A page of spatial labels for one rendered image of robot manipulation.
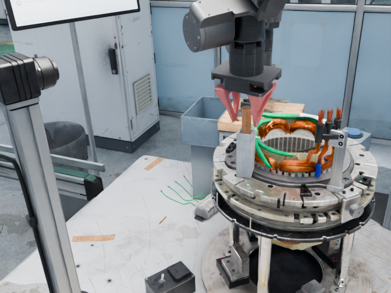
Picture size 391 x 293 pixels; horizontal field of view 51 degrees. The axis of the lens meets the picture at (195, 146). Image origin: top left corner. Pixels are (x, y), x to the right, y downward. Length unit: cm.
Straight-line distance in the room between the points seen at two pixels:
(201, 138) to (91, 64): 210
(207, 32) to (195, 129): 55
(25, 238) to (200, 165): 158
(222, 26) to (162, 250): 66
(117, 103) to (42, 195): 265
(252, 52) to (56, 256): 40
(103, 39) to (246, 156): 237
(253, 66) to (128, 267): 61
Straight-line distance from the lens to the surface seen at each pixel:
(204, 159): 118
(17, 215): 281
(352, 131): 111
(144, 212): 123
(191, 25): 61
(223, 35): 61
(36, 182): 48
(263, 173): 77
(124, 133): 320
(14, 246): 255
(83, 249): 114
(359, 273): 104
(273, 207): 75
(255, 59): 66
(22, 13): 159
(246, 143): 73
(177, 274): 95
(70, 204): 243
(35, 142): 47
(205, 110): 127
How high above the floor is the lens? 149
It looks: 27 degrees down
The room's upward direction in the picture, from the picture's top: 2 degrees counter-clockwise
